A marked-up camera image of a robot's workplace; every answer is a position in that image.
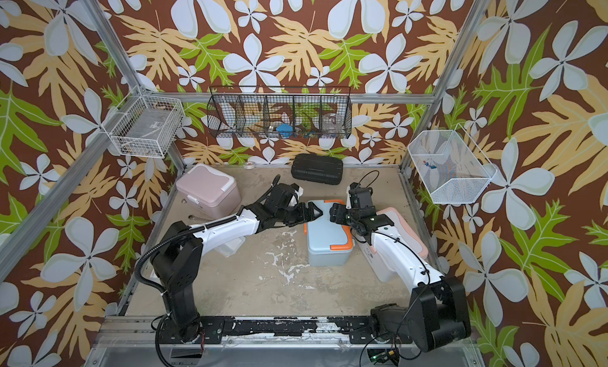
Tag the black hard case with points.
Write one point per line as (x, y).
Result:
(317, 169)

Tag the black wire basket rear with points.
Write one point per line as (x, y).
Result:
(313, 112)

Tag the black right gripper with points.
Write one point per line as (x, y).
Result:
(338, 212)

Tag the blue item in black basket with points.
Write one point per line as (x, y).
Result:
(285, 130)

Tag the white mesh basket right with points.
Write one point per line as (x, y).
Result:
(451, 165)

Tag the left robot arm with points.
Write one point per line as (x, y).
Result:
(172, 265)

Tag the pink medicine chest box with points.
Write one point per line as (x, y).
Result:
(213, 192)

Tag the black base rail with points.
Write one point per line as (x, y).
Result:
(354, 329)

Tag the white and salmon first aid box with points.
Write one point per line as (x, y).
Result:
(383, 271)

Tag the white wire basket left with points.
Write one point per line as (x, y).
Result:
(146, 126)

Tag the grey box orange handle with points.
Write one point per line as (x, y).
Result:
(329, 244)

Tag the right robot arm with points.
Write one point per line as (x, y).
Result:
(437, 313)

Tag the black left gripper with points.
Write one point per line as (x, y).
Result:
(309, 216)

